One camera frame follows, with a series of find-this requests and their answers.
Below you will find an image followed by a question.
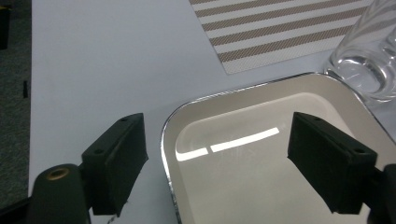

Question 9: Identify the light blue table mat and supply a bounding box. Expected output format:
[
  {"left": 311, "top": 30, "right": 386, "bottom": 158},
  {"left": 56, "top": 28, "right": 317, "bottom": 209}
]
[{"left": 27, "top": 0, "right": 396, "bottom": 224}]

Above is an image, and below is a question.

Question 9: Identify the clear drinking glass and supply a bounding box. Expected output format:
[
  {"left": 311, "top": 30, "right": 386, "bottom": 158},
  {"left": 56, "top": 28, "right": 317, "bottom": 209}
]
[{"left": 323, "top": 0, "right": 396, "bottom": 104}]

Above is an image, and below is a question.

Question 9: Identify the white square plate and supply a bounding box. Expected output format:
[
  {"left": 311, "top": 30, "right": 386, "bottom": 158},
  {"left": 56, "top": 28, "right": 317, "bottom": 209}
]
[{"left": 160, "top": 72, "right": 396, "bottom": 224}]

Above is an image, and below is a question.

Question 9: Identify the striped woven placemat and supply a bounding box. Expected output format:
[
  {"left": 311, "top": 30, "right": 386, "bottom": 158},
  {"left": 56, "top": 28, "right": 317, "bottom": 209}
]
[{"left": 188, "top": 0, "right": 375, "bottom": 76}]

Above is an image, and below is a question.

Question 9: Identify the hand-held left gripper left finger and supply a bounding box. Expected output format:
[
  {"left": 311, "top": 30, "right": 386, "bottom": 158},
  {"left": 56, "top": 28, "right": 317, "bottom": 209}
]
[{"left": 80, "top": 112, "right": 149, "bottom": 218}]

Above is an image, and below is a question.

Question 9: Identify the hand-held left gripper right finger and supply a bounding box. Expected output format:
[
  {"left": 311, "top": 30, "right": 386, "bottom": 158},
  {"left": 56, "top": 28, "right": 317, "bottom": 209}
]
[{"left": 287, "top": 111, "right": 378, "bottom": 216}]

